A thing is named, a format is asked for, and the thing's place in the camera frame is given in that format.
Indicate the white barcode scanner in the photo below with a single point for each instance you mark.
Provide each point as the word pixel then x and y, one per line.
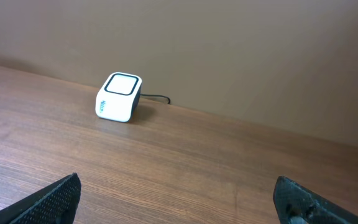
pixel 118 97

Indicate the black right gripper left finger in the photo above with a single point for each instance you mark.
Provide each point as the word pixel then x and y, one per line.
pixel 55 204

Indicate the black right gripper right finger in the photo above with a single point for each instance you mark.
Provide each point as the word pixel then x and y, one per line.
pixel 297 204

